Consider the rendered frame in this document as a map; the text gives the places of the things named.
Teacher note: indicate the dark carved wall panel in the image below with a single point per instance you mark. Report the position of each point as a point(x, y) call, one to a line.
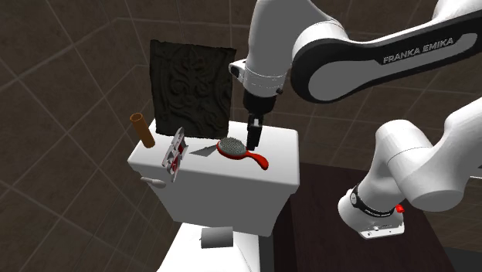
point(190, 90)

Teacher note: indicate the grey toilet paper roll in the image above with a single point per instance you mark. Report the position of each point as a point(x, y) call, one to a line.
point(217, 237)

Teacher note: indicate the red hairbrush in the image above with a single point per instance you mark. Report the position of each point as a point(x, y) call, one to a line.
point(241, 152)

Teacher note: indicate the red and white flat pack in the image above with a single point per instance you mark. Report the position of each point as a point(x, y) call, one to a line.
point(174, 154)

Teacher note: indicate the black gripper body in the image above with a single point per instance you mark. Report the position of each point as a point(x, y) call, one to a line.
point(257, 102)

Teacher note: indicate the dark robot stand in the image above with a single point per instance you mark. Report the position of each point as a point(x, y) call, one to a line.
point(339, 241)

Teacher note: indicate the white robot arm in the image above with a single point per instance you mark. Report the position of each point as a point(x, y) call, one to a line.
point(399, 56)

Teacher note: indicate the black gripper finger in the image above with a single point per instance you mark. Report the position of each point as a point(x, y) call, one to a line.
point(253, 135)

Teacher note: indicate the brown cardboard tube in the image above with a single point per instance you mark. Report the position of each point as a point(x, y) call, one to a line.
point(142, 129)

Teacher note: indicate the white toilet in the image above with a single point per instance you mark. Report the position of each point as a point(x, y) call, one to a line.
point(233, 188)

